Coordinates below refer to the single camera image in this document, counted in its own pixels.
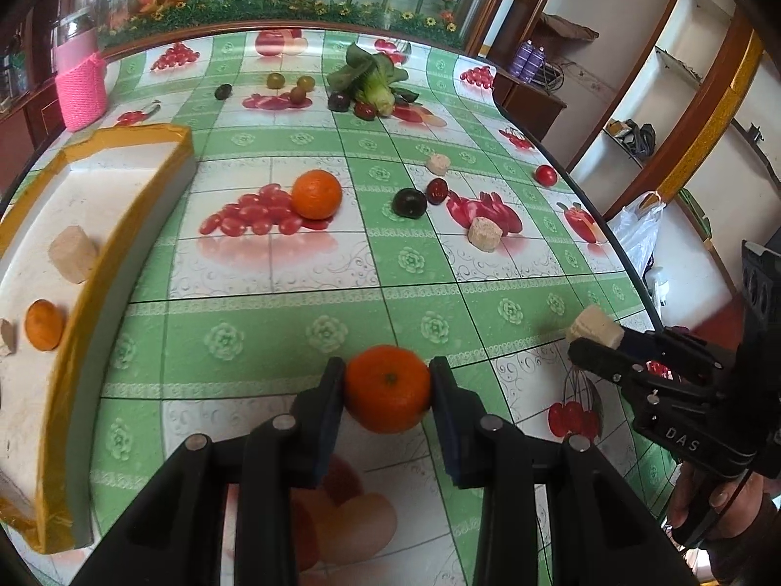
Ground person's right hand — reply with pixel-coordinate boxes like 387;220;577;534
665;470;781;586

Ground white plastic bag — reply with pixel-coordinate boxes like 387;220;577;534
610;192;666;270

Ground wooden side cabinet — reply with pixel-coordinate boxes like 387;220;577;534
494;67;568;141

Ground white tray with yellow rim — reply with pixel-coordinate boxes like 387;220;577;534
0;122;196;553

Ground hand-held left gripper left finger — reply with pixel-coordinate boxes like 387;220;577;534
73;357;349;586

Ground orange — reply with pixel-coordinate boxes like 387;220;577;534
291;169;343;221
345;345;433;434
24;299;66;352

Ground black items on shelf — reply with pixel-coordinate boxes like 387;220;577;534
604;119;657;163

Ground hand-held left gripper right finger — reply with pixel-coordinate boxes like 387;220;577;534
429;357;702;586

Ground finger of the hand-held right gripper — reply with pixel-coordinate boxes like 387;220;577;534
618;327;740;380
566;335;665;405

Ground green bok choy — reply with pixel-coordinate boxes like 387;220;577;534
326;42;410;117

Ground fruit printed tablecloth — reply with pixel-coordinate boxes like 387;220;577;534
0;18;684;586

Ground small beige cube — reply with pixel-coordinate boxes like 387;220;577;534
566;306;624;349

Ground small beige cylinder block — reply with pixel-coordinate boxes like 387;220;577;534
468;216;504;253

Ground tall beige block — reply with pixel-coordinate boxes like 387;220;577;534
49;226;100;285

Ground pink knitted covered jar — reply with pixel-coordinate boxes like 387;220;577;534
52;9;109;133

